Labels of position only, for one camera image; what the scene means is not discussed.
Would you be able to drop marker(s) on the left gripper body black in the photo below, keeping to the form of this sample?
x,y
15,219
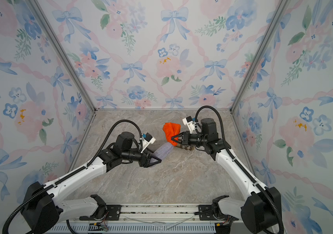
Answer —
x,y
142,159

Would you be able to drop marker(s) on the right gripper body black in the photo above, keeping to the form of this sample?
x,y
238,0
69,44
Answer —
x,y
187,138

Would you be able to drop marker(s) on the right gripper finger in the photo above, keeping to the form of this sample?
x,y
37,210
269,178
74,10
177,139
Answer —
x,y
175,143
178,136

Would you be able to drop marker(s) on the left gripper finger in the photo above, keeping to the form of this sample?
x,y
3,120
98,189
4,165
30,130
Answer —
x,y
152,156
152,162

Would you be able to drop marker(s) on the purple fabric eyeglass case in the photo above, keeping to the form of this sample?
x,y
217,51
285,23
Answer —
x,y
164,150

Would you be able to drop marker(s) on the orange microfiber cloth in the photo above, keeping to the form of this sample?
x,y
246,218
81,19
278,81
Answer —
x,y
171,129

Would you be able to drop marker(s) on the brown plaid eyeglass case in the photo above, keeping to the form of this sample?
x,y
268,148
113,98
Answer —
x,y
185,147

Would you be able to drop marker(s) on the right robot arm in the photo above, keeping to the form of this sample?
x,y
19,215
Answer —
x,y
260,209

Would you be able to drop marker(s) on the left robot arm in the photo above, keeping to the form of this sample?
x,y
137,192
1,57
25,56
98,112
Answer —
x,y
46,205

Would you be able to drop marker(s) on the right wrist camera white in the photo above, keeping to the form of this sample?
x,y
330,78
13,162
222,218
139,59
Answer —
x,y
190,123

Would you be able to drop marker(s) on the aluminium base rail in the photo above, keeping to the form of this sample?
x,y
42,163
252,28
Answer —
x,y
131,218

